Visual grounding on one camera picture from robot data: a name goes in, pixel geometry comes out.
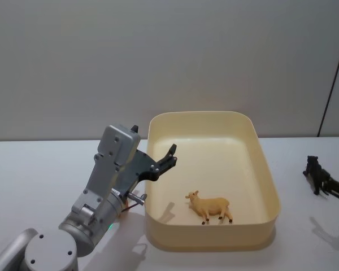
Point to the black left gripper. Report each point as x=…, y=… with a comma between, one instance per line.
x=138, y=169

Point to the black toy animal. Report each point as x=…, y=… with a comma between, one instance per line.
x=313, y=172

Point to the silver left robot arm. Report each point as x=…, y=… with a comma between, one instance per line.
x=101, y=180

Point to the cream plastic bin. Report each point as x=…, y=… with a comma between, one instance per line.
x=214, y=169

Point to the cream toy sheep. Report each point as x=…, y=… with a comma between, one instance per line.
x=212, y=204

